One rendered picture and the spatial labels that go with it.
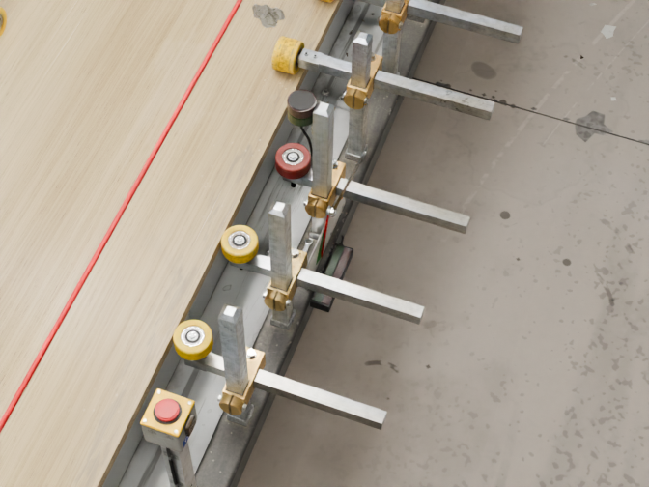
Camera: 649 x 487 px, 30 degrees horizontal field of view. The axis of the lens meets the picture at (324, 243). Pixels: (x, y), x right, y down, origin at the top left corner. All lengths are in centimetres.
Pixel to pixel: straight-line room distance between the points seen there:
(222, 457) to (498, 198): 157
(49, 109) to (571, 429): 165
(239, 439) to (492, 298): 125
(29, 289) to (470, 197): 167
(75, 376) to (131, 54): 86
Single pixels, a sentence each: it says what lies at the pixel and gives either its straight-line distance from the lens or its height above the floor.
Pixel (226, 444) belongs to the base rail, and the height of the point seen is 70.
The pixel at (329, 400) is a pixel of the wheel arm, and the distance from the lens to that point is 249.
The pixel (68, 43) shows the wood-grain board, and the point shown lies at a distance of 300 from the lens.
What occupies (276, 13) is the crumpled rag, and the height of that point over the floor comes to 91.
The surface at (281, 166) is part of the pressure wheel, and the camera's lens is 270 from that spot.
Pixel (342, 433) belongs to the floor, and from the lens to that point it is 337.
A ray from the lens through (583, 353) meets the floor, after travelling 357.
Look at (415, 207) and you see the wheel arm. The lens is 271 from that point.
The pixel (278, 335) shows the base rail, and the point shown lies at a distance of 270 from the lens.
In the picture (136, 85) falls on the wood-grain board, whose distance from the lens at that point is 289.
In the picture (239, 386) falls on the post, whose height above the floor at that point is 87.
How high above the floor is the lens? 306
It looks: 56 degrees down
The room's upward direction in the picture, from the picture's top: 1 degrees clockwise
